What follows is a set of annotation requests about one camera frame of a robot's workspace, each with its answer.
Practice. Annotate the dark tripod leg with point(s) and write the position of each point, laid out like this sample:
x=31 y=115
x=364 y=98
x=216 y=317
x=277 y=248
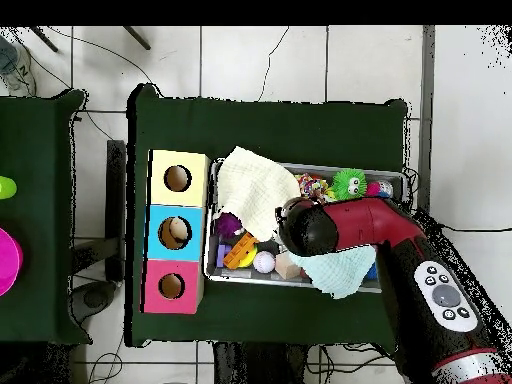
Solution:
x=137 y=38
x=44 y=39

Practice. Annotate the grey floor strip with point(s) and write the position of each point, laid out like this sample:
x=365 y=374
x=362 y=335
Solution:
x=427 y=120

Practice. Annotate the green cloth side table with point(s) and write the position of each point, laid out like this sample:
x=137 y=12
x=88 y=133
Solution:
x=36 y=140

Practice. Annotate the light wooden block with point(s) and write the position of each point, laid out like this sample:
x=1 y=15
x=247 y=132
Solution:
x=286 y=267

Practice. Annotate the orange toy brick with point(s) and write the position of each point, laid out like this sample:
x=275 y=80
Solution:
x=240 y=250

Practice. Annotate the multicolour spiky caterpillar toy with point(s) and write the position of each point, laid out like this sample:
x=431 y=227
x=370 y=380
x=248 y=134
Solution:
x=374 y=190

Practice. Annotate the lime green object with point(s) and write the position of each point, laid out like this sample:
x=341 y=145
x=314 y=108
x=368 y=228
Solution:
x=6 y=188

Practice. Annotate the mint green waffle cloth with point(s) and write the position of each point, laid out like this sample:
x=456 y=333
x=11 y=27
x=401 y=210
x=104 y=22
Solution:
x=336 y=272

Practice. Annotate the pink plate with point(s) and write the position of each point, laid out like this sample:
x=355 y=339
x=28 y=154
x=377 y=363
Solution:
x=8 y=260

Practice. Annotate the shallow metal mesh bin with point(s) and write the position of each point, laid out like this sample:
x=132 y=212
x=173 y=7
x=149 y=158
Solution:
x=240 y=274

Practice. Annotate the cream waffle cloth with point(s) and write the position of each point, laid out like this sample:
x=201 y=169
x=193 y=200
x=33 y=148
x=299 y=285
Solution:
x=256 y=192

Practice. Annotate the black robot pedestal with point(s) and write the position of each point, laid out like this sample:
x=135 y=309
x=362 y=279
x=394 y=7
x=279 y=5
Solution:
x=256 y=366

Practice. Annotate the purple fuzzy ball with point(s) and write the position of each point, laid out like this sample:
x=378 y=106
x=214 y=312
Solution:
x=228 y=224

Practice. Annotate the green spiky toy with eyes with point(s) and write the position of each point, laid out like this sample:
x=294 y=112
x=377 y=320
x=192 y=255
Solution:
x=340 y=184

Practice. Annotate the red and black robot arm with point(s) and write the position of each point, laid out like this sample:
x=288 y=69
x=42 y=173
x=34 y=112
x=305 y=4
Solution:
x=360 y=224

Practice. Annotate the person's foot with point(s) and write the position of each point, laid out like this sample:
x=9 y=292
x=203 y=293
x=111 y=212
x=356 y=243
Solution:
x=20 y=78

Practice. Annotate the grey stand foot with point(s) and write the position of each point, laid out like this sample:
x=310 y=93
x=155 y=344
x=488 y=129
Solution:
x=94 y=298

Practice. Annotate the black stand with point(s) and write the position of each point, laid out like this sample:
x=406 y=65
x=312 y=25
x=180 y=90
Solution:
x=116 y=200

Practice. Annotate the dark green table cloth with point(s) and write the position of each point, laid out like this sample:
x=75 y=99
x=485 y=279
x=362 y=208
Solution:
x=260 y=128

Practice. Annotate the white baseball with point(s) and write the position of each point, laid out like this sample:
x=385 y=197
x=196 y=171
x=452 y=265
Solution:
x=264 y=262

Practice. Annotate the purple toy block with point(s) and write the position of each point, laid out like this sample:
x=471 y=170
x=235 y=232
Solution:
x=222 y=256

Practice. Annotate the wooden box with three holes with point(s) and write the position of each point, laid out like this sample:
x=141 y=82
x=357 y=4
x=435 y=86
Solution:
x=196 y=192

